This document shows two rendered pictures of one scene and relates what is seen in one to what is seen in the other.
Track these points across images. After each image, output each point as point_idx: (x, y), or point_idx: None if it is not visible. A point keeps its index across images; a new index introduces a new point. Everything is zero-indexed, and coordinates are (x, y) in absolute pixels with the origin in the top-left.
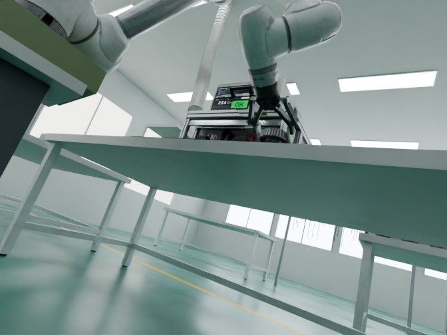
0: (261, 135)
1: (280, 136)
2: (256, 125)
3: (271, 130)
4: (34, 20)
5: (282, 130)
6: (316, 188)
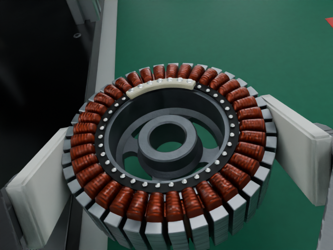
0: (112, 238)
1: (253, 214)
2: (32, 240)
3: (195, 239)
4: None
5: (252, 174)
6: None
